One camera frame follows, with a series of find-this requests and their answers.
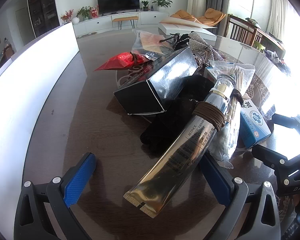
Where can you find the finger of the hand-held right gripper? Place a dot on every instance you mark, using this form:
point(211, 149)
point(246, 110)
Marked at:
point(270, 156)
point(287, 120)

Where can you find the clear cotton swab pack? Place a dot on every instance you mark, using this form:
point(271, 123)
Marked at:
point(240, 77)

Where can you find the dark glass display cabinet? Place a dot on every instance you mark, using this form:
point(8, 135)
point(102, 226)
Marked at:
point(43, 7)

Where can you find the red gift box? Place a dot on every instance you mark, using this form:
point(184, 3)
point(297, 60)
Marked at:
point(93, 12)

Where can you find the orange lounge chair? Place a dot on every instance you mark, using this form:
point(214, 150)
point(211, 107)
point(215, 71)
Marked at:
point(205, 16)

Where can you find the small green potted plant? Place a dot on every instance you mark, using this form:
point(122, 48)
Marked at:
point(145, 5)

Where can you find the white round vase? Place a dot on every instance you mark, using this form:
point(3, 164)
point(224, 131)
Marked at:
point(75, 20)

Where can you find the clear claw hair clip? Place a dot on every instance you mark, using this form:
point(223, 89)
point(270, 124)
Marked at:
point(201, 58)

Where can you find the glossy black box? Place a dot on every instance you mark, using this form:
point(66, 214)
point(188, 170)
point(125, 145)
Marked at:
point(165, 80)

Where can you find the red flower branches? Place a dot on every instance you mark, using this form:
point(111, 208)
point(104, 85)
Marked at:
point(67, 16)

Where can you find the large leafy potted plant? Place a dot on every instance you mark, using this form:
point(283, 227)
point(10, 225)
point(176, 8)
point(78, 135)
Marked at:
point(162, 2)

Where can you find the black television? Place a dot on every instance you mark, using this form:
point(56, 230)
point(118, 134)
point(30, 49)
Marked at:
point(118, 1)

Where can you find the silver cosmetic tube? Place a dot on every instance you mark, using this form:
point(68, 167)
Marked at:
point(180, 160)

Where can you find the blue white medicine box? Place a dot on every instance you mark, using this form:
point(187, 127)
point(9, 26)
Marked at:
point(255, 127)

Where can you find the dark wooden chair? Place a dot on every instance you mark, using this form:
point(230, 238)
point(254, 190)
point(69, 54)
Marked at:
point(240, 32)

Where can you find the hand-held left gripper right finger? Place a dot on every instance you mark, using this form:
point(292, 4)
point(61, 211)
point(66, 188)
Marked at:
point(216, 182)

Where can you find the black velvet cloth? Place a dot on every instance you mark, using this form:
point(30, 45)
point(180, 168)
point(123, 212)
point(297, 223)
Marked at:
point(172, 122)

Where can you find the orange seat bench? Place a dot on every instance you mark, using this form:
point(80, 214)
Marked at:
point(125, 18)

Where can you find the red snack packet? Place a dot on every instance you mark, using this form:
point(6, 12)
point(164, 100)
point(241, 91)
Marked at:
point(120, 60)

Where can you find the sheer white curtain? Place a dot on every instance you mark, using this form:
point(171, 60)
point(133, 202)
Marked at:
point(278, 12)

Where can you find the white flat box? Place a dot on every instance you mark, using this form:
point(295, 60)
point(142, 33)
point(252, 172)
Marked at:
point(190, 30)

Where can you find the clear bag with orange card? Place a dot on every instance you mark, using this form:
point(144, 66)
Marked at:
point(150, 41)

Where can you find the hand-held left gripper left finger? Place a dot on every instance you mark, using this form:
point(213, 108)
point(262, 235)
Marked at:
point(78, 182)

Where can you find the rhinestone bow hair clip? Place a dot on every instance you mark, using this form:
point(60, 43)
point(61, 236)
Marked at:
point(202, 45)

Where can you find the white television cabinet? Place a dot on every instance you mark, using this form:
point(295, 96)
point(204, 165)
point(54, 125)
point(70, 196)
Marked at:
point(100, 22)

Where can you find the clutter of small bottles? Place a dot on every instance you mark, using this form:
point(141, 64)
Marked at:
point(277, 60)

